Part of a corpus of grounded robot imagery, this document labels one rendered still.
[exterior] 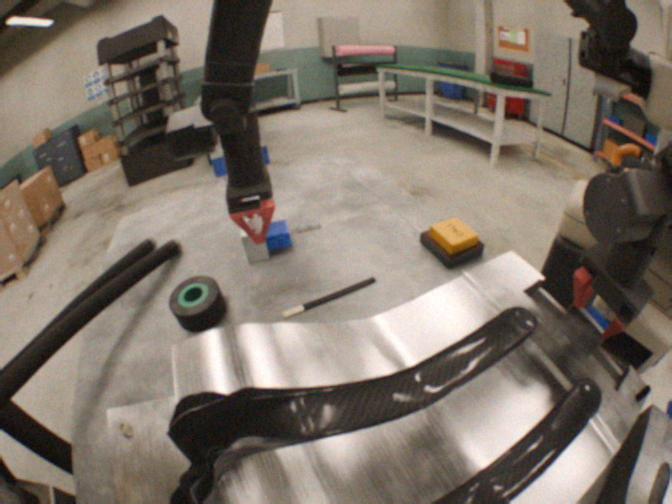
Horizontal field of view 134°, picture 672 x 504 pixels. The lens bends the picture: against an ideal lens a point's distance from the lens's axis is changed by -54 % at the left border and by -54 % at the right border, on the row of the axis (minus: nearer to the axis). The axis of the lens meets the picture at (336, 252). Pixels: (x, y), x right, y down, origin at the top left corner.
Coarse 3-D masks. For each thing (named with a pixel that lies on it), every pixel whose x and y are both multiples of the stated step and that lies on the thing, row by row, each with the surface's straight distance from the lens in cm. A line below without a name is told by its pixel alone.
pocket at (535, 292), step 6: (540, 282) 37; (528, 288) 35; (534, 288) 37; (540, 288) 38; (528, 294) 37; (534, 294) 38; (540, 294) 38; (546, 294) 38; (534, 300) 38; (540, 300) 38; (546, 300) 37; (552, 300) 37; (540, 306) 37; (546, 306) 38; (552, 306) 37; (558, 306) 37; (570, 306) 36; (546, 312) 37; (552, 312) 38; (558, 312) 37; (564, 312) 37; (552, 318) 37; (558, 318) 37
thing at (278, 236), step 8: (248, 224) 50; (256, 224) 49; (272, 224) 51; (280, 224) 50; (312, 224) 50; (320, 224) 50; (256, 232) 47; (272, 232) 49; (280, 232) 48; (288, 232) 48; (296, 232) 50; (248, 240) 48; (272, 240) 48; (280, 240) 49; (288, 240) 49; (248, 248) 48; (256, 248) 49; (264, 248) 49; (272, 248) 49; (248, 256) 49; (256, 256) 49; (264, 256) 50
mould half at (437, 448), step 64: (512, 256) 38; (384, 320) 28; (448, 320) 29; (576, 320) 35; (192, 384) 22; (256, 384) 20; (320, 384) 21; (512, 384) 27; (640, 384) 36; (128, 448) 32; (320, 448) 19; (384, 448) 20; (448, 448) 23; (576, 448) 28
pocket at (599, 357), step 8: (600, 344) 36; (600, 352) 36; (592, 360) 37; (600, 360) 37; (608, 360) 36; (600, 368) 37; (608, 368) 37; (616, 368) 37; (608, 376) 37; (616, 376) 37; (624, 376) 36; (616, 384) 37
